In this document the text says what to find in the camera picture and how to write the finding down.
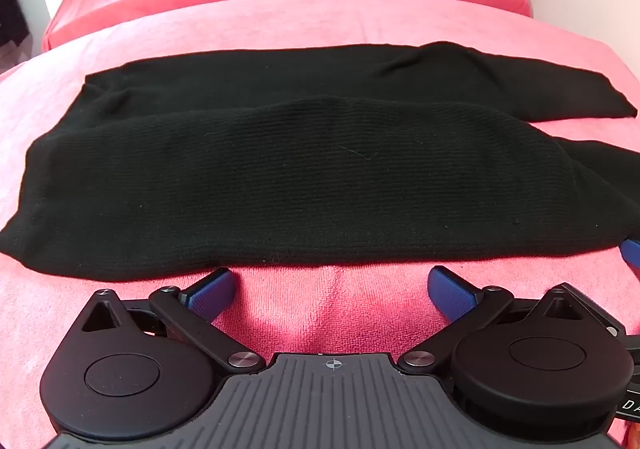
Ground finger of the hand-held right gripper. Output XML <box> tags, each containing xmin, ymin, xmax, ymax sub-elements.
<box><xmin>619</xmin><ymin>238</ymin><xmax>640</xmax><ymax>276</ymax></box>

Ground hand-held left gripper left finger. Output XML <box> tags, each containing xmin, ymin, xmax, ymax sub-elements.
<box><xmin>80</xmin><ymin>267</ymin><xmax>267</xmax><ymax>374</ymax></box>

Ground black knit pants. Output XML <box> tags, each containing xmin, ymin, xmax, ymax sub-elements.
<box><xmin>0</xmin><ymin>42</ymin><xmax>639</xmax><ymax>283</ymax></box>

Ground pink bed blanket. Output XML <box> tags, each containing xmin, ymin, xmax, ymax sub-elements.
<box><xmin>0</xmin><ymin>0</ymin><xmax>640</xmax><ymax>449</ymax></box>

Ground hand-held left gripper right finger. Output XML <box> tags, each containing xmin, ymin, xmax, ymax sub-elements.
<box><xmin>399</xmin><ymin>265</ymin><xmax>627</xmax><ymax>374</ymax></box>

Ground black hanging garment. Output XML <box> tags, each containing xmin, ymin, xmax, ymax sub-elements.
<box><xmin>0</xmin><ymin>0</ymin><xmax>31</xmax><ymax>48</ymax></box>

